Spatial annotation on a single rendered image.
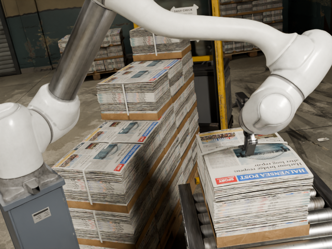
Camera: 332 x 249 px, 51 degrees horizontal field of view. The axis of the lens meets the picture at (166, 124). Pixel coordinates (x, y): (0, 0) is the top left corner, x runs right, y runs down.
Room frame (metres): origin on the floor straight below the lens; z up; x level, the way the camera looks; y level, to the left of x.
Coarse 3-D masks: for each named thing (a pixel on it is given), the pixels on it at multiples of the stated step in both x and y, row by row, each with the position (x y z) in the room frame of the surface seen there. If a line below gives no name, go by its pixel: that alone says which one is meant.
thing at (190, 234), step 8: (184, 184) 1.22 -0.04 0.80; (184, 192) 1.17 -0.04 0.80; (184, 200) 1.11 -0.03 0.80; (192, 200) 1.11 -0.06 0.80; (184, 208) 1.06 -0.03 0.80; (192, 208) 1.06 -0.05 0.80; (184, 216) 1.02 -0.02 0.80; (192, 216) 1.01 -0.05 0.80; (184, 224) 0.98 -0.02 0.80; (192, 224) 0.97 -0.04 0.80; (192, 232) 0.93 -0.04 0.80; (200, 232) 0.92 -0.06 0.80; (192, 240) 0.89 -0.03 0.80; (200, 240) 0.88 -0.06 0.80; (192, 248) 0.85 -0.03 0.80; (200, 248) 0.85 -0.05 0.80
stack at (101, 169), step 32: (96, 128) 1.91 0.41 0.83; (128, 128) 1.85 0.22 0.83; (160, 128) 1.88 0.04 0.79; (64, 160) 1.55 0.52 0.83; (96, 160) 1.50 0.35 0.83; (128, 160) 1.45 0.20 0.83; (192, 160) 2.42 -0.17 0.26; (64, 192) 1.47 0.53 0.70; (96, 192) 1.40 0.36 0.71; (128, 192) 1.40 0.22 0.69; (160, 192) 1.74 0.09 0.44; (192, 192) 2.33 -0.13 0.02; (96, 224) 1.42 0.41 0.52; (128, 224) 1.36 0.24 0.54; (160, 224) 1.68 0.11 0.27
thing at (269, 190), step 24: (216, 168) 0.91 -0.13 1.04; (240, 168) 0.90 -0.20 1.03; (264, 168) 0.88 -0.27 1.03; (288, 168) 0.87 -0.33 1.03; (216, 192) 0.83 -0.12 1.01; (240, 192) 0.83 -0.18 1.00; (264, 192) 0.83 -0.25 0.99; (288, 192) 0.84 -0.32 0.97; (216, 216) 0.84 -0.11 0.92; (240, 216) 0.84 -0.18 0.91; (264, 216) 0.84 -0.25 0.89; (288, 216) 0.84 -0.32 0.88; (216, 240) 0.85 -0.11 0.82
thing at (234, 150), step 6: (258, 144) 1.04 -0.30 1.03; (264, 144) 1.04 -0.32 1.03; (270, 144) 1.03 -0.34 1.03; (276, 144) 1.03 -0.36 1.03; (282, 144) 1.02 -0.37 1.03; (210, 150) 1.05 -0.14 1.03; (222, 150) 1.04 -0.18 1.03; (228, 150) 1.03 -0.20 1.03; (234, 150) 1.03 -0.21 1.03; (240, 150) 1.02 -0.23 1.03; (258, 150) 1.00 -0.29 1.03; (264, 150) 0.99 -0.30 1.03; (204, 156) 1.02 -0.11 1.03; (210, 156) 1.00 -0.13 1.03; (216, 156) 1.00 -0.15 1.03; (222, 156) 0.99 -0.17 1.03; (204, 162) 1.03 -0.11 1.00; (204, 168) 1.03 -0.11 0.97; (204, 174) 1.03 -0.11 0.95; (204, 180) 1.04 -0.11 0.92
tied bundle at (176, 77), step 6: (180, 60) 2.42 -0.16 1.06; (174, 66) 2.28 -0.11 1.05; (180, 66) 2.39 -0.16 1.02; (168, 72) 2.17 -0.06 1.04; (174, 72) 2.26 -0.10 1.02; (180, 72) 2.39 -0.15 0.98; (168, 78) 2.18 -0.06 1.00; (174, 78) 2.26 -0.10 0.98; (180, 78) 2.35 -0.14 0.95; (174, 84) 2.22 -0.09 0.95; (180, 84) 2.34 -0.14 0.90; (174, 90) 2.21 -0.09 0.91
